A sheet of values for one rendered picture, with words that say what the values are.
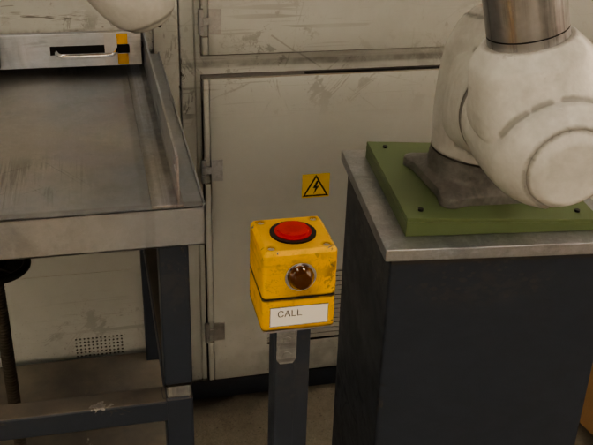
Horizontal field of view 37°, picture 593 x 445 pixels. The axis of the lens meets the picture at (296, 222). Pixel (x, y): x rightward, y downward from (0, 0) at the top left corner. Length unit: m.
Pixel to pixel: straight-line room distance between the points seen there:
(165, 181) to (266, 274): 0.31
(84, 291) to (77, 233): 0.84
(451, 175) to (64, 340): 1.03
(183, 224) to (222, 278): 0.83
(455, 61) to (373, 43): 0.55
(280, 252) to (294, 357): 0.15
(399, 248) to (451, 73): 0.26
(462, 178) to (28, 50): 0.77
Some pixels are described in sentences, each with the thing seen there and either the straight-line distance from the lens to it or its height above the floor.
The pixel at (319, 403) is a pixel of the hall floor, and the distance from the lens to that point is 2.14.
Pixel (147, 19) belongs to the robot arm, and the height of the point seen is 1.04.
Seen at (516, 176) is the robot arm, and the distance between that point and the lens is 1.08.
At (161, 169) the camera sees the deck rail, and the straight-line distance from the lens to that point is 1.21.
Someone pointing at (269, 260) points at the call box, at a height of 0.89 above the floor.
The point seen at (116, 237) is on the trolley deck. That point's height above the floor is 0.81.
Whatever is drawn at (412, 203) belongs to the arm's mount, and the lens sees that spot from 1.30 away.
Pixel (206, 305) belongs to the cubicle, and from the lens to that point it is 1.99.
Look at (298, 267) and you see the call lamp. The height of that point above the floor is 0.88.
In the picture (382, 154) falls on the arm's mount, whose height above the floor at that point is 0.78.
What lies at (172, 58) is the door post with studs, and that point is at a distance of 1.75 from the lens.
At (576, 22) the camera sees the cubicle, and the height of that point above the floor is 0.89.
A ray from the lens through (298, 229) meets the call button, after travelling 0.93.
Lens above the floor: 1.34
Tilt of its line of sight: 27 degrees down
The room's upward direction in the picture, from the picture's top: 2 degrees clockwise
